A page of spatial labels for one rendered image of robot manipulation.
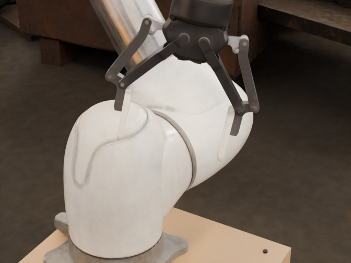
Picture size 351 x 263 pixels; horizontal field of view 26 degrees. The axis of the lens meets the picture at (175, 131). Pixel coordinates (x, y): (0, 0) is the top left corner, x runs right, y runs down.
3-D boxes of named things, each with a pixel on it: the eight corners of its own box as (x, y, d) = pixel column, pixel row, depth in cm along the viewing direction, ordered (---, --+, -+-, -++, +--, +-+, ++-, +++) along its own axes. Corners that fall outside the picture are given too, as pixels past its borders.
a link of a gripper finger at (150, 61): (191, 42, 94) (184, 33, 94) (120, 92, 97) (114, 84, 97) (192, 35, 98) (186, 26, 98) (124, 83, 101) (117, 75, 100)
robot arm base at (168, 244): (91, 203, 141) (90, 178, 138) (191, 247, 130) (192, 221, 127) (22, 255, 128) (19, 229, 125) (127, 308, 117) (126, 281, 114)
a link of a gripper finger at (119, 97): (129, 75, 97) (106, 70, 97) (121, 111, 99) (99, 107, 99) (130, 72, 99) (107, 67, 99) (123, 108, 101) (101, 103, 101)
